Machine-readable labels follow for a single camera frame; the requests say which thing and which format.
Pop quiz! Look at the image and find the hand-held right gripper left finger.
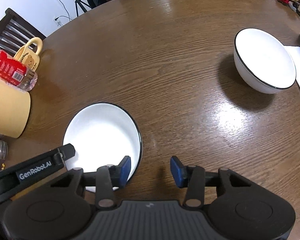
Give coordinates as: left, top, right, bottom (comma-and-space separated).
51, 156, 131, 209

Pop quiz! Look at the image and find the yellow thermos jug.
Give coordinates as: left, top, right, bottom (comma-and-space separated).
0, 74, 32, 138

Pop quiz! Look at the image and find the yellow bear mug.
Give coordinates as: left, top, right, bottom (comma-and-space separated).
13, 37, 43, 72

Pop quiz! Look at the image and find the white bowl black rim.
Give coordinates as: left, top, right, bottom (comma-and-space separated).
62, 102, 143, 193
234, 27, 297, 94

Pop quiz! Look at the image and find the dark wooden slatted chair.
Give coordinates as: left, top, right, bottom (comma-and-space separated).
0, 8, 47, 49

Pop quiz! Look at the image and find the red drink bottle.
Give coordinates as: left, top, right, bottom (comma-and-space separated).
0, 46, 38, 92

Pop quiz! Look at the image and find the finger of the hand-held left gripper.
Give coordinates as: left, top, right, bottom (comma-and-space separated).
57, 144, 77, 161

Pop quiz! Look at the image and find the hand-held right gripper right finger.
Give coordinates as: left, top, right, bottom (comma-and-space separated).
170, 156, 252, 208

